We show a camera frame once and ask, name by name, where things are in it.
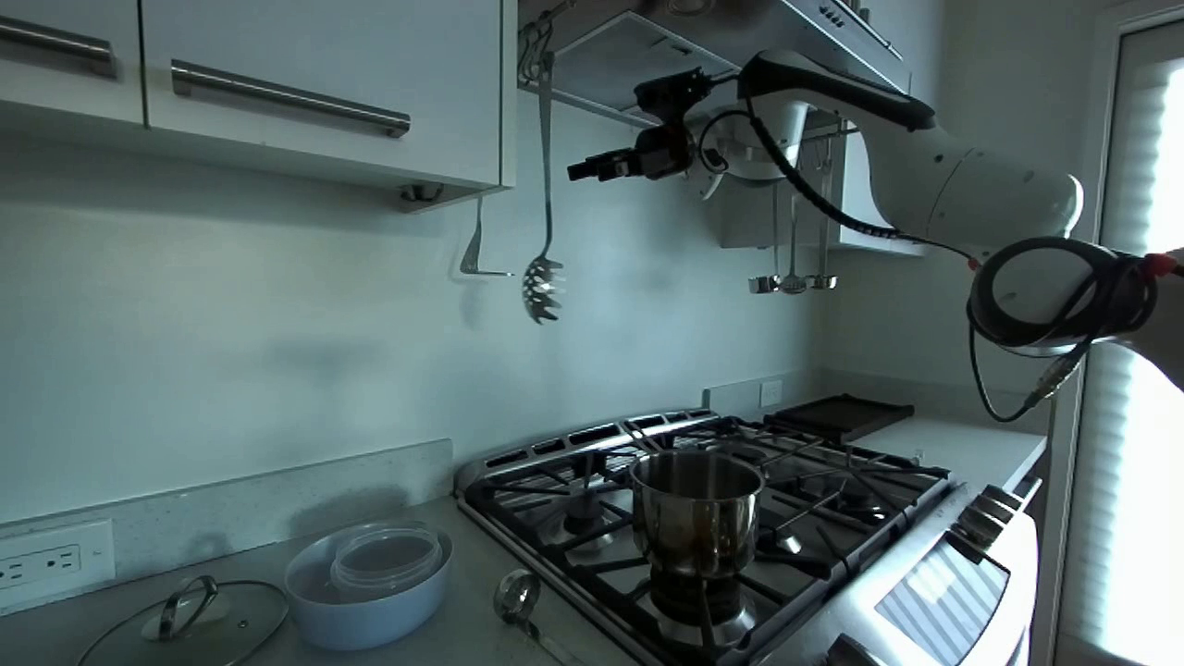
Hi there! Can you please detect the black rectangular tray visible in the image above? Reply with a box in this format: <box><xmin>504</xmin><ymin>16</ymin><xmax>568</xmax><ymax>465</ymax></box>
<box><xmin>762</xmin><ymin>392</ymin><xmax>918</xmax><ymax>443</ymax></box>

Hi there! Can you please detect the black wire utensil hook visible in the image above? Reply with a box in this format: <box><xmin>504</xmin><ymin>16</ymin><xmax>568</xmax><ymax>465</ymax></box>
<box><xmin>514</xmin><ymin>5</ymin><xmax>566</xmax><ymax>94</ymax></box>

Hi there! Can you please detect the stainless gas range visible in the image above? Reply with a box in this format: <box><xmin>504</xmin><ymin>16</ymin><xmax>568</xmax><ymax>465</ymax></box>
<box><xmin>452</xmin><ymin>402</ymin><xmax>1048</xmax><ymax>666</ymax></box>

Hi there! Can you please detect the thin black cable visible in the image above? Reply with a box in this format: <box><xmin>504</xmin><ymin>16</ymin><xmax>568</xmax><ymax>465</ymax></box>
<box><xmin>965</xmin><ymin>264</ymin><xmax>1112</xmax><ymax>426</ymax></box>

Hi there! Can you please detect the hanging silver utensil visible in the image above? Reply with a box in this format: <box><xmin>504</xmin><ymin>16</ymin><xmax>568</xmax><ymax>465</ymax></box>
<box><xmin>778</xmin><ymin>182</ymin><xmax>812</xmax><ymax>295</ymax></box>
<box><xmin>807</xmin><ymin>182</ymin><xmax>844</xmax><ymax>295</ymax></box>
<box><xmin>748</xmin><ymin>182</ymin><xmax>784</xmax><ymax>295</ymax></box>

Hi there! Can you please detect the small round silver utensil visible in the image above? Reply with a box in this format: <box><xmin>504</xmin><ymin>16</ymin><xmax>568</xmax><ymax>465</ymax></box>
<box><xmin>493</xmin><ymin>566</ymin><xmax>560</xmax><ymax>643</ymax></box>

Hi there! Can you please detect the white cabinet door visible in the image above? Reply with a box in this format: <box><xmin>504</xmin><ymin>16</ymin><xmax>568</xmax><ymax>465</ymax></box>
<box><xmin>0</xmin><ymin>0</ymin><xmax>143</xmax><ymax>126</ymax></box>
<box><xmin>141</xmin><ymin>0</ymin><xmax>510</xmax><ymax>193</ymax></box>

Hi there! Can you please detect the white range hood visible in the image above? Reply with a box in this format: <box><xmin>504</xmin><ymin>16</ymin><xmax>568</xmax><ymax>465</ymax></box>
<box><xmin>514</xmin><ymin>0</ymin><xmax>922</xmax><ymax>126</ymax></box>

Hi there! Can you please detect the white wall outlet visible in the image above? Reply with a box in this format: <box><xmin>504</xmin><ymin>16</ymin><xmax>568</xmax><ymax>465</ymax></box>
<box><xmin>0</xmin><ymin>519</ymin><xmax>117</xmax><ymax>617</ymax></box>
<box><xmin>700</xmin><ymin>378</ymin><xmax>789</xmax><ymax>420</ymax></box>

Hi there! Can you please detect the white window blind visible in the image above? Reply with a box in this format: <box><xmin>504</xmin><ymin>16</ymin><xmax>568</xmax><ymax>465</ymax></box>
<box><xmin>1050</xmin><ymin>0</ymin><xmax>1184</xmax><ymax>666</ymax></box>

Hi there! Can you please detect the clear round plastic container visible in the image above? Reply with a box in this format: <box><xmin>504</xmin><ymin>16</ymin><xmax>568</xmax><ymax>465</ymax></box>
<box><xmin>325</xmin><ymin>522</ymin><xmax>442</xmax><ymax>598</ymax></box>

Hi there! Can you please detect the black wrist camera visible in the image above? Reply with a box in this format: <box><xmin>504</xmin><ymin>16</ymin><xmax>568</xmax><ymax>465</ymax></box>
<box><xmin>634</xmin><ymin>66</ymin><xmax>717</xmax><ymax>124</ymax></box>

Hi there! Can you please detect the white wall cabinet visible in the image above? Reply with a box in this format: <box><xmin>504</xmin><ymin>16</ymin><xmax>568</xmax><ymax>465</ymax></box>
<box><xmin>0</xmin><ymin>0</ymin><xmax>523</xmax><ymax>200</ymax></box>

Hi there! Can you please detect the glass pot lid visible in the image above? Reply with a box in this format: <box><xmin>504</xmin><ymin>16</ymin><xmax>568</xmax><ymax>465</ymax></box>
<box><xmin>75</xmin><ymin>572</ymin><xmax>294</xmax><ymax>666</ymax></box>

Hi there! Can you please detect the stainless steel pot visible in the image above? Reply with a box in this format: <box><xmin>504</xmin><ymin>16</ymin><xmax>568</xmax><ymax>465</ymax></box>
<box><xmin>626</xmin><ymin>443</ymin><xmax>770</xmax><ymax>585</ymax></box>

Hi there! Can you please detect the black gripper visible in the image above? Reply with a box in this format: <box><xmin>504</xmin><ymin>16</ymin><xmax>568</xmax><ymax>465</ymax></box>
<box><xmin>566</xmin><ymin>124</ymin><xmax>694</xmax><ymax>184</ymax></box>

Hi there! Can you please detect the silver slotted ladle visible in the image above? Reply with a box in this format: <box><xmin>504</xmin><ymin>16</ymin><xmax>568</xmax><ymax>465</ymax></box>
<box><xmin>519</xmin><ymin>50</ymin><xmax>566</xmax><ymax>330</ymax></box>

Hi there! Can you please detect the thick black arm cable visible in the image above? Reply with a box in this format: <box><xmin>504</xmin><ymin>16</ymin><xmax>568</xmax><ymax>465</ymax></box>
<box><xmin>706</xmin><ymin>53</ymin><xmax>976</xmax><ymax>264</ymax></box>

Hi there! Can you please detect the pale blue bowl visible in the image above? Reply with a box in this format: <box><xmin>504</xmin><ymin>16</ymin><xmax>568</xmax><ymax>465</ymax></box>
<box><xmin>281</xmin><ymin>519</ymin><xmax>455</xmax><ymax>656</ymax></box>

